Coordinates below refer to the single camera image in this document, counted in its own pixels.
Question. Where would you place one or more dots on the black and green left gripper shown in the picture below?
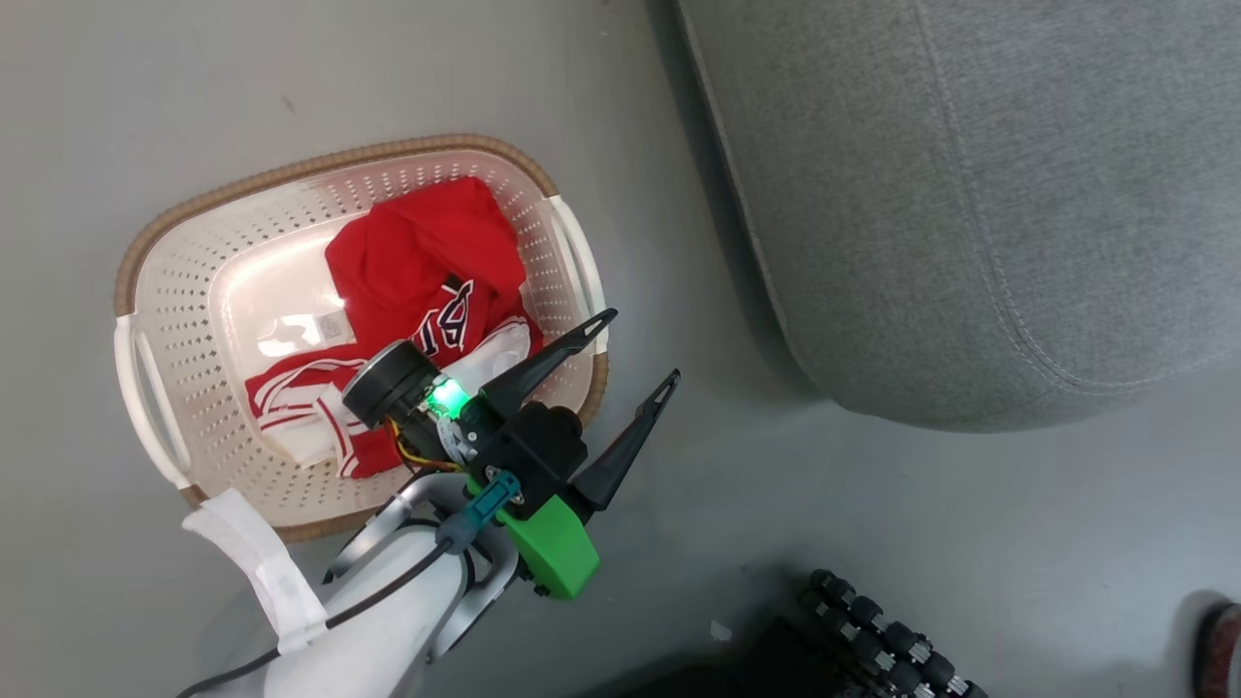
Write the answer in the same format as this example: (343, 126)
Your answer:
(533, 451)

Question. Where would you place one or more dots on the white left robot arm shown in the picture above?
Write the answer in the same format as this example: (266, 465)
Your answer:
(388, 620)

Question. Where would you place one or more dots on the white laundry basket brown rim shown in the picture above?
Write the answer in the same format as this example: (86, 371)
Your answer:
(184, 320)

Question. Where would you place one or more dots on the red and white jersey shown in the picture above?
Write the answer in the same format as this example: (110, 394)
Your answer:
(417, 257)

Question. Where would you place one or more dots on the black roller wheel of robot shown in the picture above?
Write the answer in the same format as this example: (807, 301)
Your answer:
(882, 635)

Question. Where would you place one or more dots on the grey fabric sofa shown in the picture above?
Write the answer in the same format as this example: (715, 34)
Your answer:
(970, 194)

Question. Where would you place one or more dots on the red and black shoe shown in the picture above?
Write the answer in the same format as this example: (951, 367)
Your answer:
(1224, 650)

